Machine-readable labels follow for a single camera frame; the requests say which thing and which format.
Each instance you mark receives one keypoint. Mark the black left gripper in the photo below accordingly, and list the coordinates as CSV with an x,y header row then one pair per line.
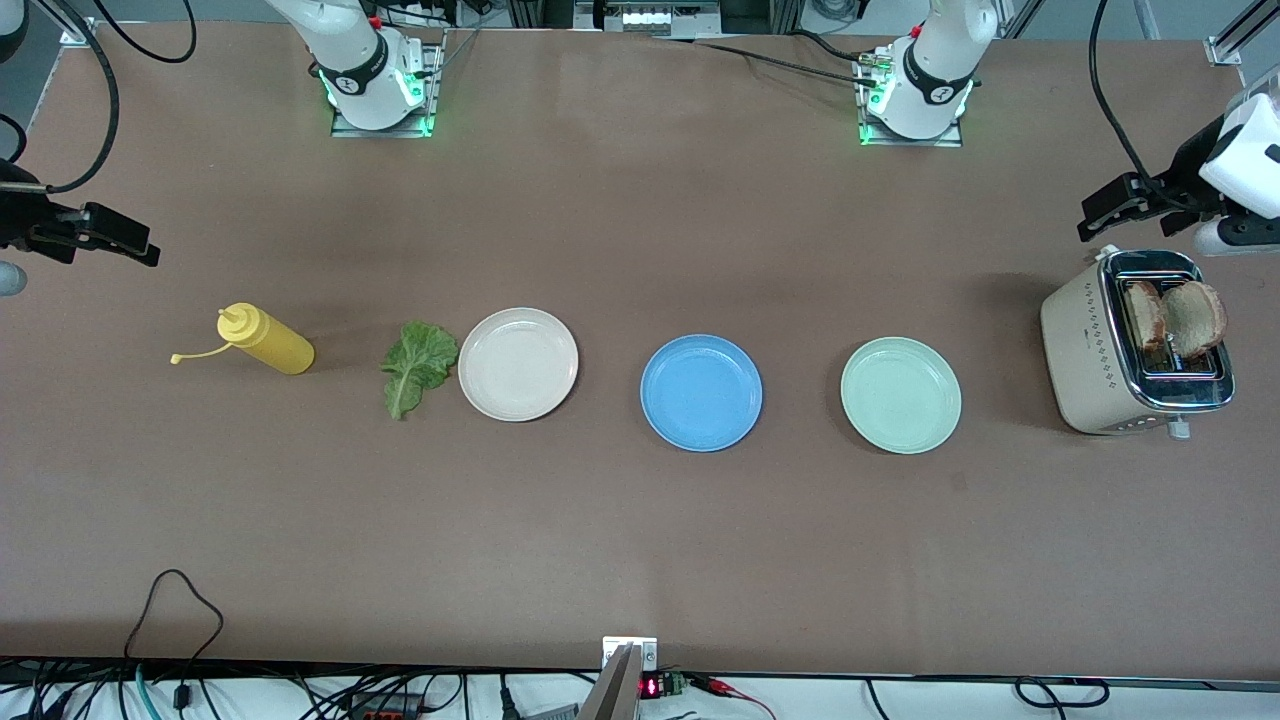
x,y
1186,172

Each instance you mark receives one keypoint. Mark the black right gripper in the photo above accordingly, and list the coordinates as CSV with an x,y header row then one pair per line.
x,y
20,216

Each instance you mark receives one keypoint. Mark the toasted bread slice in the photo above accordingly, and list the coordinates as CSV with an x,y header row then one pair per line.
x,y
1195,318
1145,315

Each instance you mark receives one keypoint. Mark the yellow mustard squeeze bottle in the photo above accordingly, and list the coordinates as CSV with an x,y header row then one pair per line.
x,y
270,345

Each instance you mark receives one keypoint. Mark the green lettuce leaf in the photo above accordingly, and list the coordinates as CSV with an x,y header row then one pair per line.
x,y
420,360

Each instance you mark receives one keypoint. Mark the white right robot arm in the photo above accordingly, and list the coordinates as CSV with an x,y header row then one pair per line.
x,y
350,60

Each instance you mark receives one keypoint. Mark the pale green round plate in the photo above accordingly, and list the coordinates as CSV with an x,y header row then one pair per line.
x,y
900,395

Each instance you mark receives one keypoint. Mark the beige round plate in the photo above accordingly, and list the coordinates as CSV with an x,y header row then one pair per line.
x,y
518,365

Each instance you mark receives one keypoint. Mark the blue round plate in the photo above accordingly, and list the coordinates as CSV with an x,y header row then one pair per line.
x,y
700,393

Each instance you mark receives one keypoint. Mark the cream and chrome toaster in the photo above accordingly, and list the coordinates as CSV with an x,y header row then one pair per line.
x,y
1080,350

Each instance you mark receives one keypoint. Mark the grey electronics box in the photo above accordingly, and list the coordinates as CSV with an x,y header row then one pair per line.
x,y
650,18

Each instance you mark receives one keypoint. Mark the red LED display module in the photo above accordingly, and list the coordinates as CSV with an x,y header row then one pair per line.
x,y
652,687

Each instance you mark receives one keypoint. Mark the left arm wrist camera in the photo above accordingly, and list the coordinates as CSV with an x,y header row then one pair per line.
x,y
1235,236

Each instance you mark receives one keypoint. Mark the aluminium frame corner bracket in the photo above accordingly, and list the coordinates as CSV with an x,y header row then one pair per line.
x,y
78,33
1222,50

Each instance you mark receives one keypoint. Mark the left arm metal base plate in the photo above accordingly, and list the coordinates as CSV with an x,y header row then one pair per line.
x,y
945,142

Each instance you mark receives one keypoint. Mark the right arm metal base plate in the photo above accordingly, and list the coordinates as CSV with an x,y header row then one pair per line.
x,y
380,133

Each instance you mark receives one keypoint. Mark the silver camera mount bracket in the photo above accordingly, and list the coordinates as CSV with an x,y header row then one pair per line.
x,y
630,655

